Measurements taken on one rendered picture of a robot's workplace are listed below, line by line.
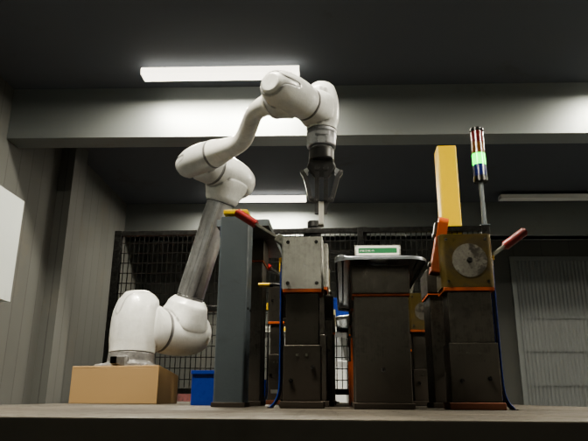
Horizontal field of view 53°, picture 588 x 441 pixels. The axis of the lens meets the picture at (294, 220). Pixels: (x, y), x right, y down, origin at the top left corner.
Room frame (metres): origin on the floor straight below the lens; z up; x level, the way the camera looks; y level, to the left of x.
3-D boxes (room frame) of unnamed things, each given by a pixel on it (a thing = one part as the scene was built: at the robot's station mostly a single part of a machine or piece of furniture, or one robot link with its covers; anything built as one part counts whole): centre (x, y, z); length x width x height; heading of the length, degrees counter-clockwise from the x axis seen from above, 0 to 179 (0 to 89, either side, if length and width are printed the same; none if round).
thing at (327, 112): (1.62, -0.07, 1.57); 0.13 x 0.11 x 0.16; 141
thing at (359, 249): (2.87, -0.42, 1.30); 0.23 x 0.02 x 0.31; 85
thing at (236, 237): (1.41, 0.14, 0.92); 0.08 x 0.08 x 0.44; 85
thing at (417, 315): (1.91, -0.43, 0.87); 0.12 x 0.07 x 0.35; 85
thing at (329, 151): (1.64, -0.08, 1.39); 0.08 x 0.07 x 0.09; 87
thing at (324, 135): (1.63, -0.08, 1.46); 0.09 x 0.09 x 0.06
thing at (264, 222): (1.67, 0.12, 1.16); 0.37 x 0.14 x 0.02; 175
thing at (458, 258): (1.26, -0.38, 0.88); 0.14 x 0.09 x 0.36; 85
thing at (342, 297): (1.85, -0.24, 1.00); 1.38 x 0.22 x 0.02; 175
